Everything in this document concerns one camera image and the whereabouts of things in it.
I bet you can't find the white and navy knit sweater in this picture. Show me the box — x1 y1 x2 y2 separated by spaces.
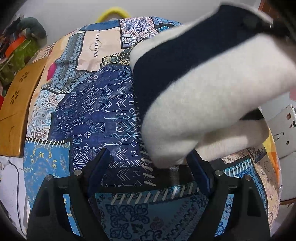
130 1 295 168

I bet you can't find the blue patchwork bed cover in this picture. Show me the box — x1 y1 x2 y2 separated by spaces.
23 16 278 240

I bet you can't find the yellow foam tube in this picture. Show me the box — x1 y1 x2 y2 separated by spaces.
96 6 131 23

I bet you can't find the orange box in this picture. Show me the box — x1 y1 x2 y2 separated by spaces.
5 36 26 57

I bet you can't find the grey stuffed toy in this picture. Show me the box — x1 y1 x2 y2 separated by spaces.
17 17 47 39

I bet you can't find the white cabinet with stickers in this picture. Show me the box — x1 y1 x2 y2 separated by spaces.
267 104 296 158

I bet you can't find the green patterned bag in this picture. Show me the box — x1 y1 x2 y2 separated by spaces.
1 38 39 86

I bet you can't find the wooden lap desk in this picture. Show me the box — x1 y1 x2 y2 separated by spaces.
0 58 47 157

